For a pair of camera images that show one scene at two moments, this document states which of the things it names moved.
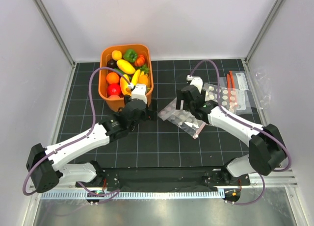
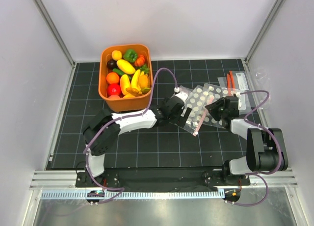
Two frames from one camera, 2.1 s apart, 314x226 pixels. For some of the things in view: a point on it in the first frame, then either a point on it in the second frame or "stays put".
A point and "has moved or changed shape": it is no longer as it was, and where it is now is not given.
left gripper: (151, 113) to (181, 120)
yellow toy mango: (125, 67) stays put
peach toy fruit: (114, 96) stays put
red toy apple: (114, 88) stays put
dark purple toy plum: (112, 63) stays put
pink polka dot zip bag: (190, 125) has moved or changed shape
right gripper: (180, 97) to (212, 108)
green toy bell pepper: (130, 55) stays put
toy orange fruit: (112, 78) stays put
